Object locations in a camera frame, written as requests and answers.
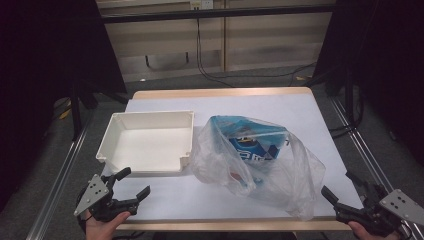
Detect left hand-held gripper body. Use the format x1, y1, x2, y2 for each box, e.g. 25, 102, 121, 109
73, 173, 140, 223

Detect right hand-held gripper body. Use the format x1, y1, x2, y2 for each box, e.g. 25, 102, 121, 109
334, 184, 424, 238

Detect clear plastic bag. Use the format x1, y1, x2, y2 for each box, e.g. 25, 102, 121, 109
190, 114, 327, 222

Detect blue snack packet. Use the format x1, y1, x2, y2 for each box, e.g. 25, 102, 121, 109
212, 115, 290, 188

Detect person's right hand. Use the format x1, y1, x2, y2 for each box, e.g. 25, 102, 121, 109
348, 221, 403, 240

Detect person's left hand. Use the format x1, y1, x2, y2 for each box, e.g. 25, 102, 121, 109
84, 210, 132, 240

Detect white plastic tray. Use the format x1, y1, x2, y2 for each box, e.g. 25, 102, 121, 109
95, 110, 195, 177

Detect black metal stand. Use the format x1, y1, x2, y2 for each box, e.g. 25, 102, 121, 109
344, 66, 356, 125
69, 83, 84, 142

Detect white table mat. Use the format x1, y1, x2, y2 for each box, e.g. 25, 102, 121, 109
87, 93, 364, 222

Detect black curtain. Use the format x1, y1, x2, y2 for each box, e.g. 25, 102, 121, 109
0, 0, 128, 204
313, 0, 424, 166

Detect black horizontal bar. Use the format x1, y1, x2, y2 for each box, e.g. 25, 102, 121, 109
101, 4, 336, 24

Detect aluminium floor rail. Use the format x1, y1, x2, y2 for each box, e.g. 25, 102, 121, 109
26, 123, 92, 240
329, 96, 424, 240

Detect black floor cable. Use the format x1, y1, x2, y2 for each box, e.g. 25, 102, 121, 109
229, 62, 317, 87

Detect black hanging cable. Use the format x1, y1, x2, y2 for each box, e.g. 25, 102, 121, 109
195, 18, 234, 88

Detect white wall outlet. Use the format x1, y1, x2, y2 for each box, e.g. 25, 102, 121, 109
189, 0, 214, 10

